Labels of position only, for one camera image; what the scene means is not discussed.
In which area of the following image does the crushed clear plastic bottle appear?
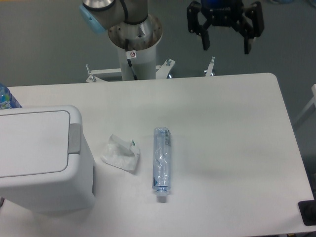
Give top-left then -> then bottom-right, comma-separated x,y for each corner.
152,127 -> 172,203

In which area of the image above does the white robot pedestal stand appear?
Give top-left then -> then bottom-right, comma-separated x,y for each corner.
85,14 -> 215,83

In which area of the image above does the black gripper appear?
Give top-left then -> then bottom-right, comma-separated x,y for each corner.
187,0 -> 265,54

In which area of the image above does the white trash can with lid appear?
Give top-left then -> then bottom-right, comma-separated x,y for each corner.
0,105 -> 95,213

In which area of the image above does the black clamp at table edge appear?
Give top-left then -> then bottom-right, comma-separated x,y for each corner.
298,200 -> 316,226

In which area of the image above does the black cable on pedestal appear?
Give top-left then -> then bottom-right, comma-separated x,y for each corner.
125,39 -> 138,81

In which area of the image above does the white frame at right edge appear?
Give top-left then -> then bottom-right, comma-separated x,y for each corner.
293,84 -> 316,130

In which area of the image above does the blue labelled water bottle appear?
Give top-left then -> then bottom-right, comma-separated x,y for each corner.
0,83 -> 22,110

